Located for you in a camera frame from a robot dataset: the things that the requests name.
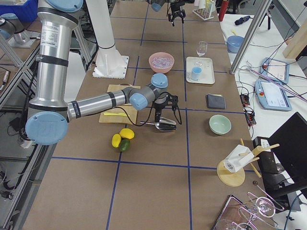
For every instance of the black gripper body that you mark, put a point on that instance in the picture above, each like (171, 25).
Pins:
(174, 10)
(158, 106)

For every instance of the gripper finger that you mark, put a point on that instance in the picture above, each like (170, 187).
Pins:
(171, 19)
(182, 16)
(157, 116)

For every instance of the metal ice scoop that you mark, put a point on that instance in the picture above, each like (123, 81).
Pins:
(164, 124)

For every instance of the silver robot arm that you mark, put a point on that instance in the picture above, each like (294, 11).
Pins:
(157, 5)
(48, 113)

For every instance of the clear ice cubes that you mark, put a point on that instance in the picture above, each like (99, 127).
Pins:
(162, 62)

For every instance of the light blue cup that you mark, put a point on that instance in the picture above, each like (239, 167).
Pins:
(195, 73)

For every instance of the wooden cutting board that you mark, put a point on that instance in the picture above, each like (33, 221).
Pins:
(127, 108)

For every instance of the yellow lemon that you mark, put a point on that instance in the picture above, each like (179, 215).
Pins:
(116, 140)
(127, 133)

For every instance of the pink bowl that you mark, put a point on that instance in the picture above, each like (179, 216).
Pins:
(160, 54)

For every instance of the clear wine glass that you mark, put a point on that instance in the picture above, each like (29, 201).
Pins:
(201, 51)

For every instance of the red cylinder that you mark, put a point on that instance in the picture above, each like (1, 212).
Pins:
(223, 9)

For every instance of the green lime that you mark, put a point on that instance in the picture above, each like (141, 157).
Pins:
(124, 145)

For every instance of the cream bear tray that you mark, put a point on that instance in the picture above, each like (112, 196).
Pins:
(207, 74)

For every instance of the yellow plastic knife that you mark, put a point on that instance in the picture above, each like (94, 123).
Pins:
(115, 114)

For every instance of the blue bowl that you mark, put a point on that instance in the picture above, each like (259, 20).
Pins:
(234, 43)

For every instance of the folded blue umbrella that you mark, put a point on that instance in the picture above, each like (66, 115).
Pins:
(242, 20)

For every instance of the green bowl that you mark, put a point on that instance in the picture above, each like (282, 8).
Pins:
(219, 124)

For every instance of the white paper bag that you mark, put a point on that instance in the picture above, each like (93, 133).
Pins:
(238, 158)

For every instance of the wooden mug tree stand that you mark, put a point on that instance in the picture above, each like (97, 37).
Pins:
(236, 179)

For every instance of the near teach pendant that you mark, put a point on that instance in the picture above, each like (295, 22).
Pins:
(271, 96)

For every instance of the teach pendant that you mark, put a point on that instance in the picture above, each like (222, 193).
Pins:
(276, 70)
(271, 96)

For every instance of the far teach pendant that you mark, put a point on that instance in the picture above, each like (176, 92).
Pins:
(276, 70)

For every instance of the black monitor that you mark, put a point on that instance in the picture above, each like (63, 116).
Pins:
(292, 152)

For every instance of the hanging wine glass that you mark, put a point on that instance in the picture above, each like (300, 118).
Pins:
(262, 205)

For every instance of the blue storage bin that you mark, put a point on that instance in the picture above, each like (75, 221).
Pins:
(26, 12)

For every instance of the white wire cup rack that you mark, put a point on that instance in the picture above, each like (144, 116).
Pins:
(204, 9)

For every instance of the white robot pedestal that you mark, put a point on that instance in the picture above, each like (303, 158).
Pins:
(109, 62)

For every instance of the aluminium frame post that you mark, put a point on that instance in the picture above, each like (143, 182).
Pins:
(249, 35)

